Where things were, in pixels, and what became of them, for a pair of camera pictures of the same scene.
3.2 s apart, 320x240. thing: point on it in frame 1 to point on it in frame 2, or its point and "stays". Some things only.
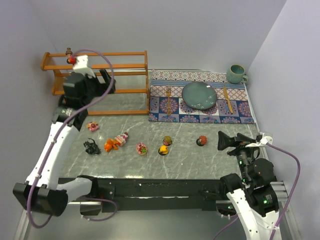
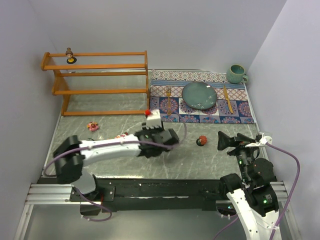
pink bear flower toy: x=92 y=126 stays
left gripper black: x=99 y=83 to x=164 y=136
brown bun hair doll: x=71 y=59 stays
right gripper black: x=236 y=149 stays
